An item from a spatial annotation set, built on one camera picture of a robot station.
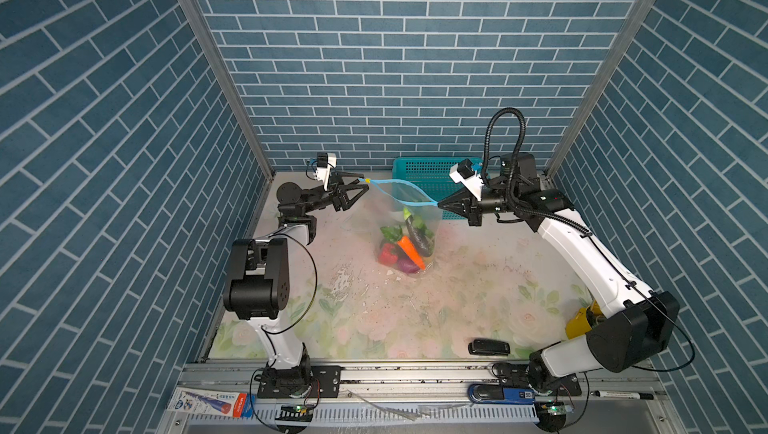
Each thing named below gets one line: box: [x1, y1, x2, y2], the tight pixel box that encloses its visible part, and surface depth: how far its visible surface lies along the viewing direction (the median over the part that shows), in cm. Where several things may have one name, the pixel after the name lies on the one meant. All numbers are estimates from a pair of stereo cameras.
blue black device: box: [468, 384, 536, 404], surface depth 72 cm
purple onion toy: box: [398, 256, 421, 274], surface depth 90 cm
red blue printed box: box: [167, 387, 254, 418], surface depth 71 cm
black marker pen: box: [590, 390, 654, 400], surface depth 73 cm
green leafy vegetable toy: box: [380, 225, 403, 243], surface depth 84 cm
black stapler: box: [468, 339, 511, 355], surface depth 79 cm
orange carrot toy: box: [397, 236, 426, 270], surface depth 86 cm
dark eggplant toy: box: [403, 207, 434, 257], surface depth 86 cm
